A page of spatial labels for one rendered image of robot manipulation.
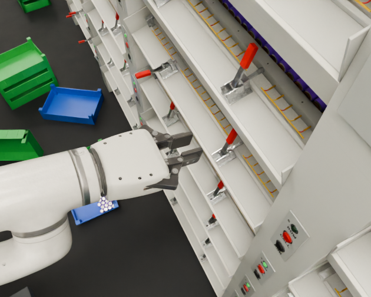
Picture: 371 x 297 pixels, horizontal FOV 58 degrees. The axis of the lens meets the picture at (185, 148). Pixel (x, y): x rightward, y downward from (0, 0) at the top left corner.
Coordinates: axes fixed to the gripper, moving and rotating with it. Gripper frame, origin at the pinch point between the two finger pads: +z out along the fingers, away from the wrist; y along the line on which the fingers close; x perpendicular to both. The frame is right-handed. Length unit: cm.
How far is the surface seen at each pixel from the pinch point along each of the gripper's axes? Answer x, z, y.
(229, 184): -8.2, 9.1, 5.4
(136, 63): -19.5, 10.8, -44.7
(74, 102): -104, 9, -115
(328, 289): -5.5, 12.6, 28.8
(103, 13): -27, 14, -83
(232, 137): -0.1, 9.7, 0.2
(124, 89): -64, 23, -79
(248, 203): -7.6, 10.0, 10.5
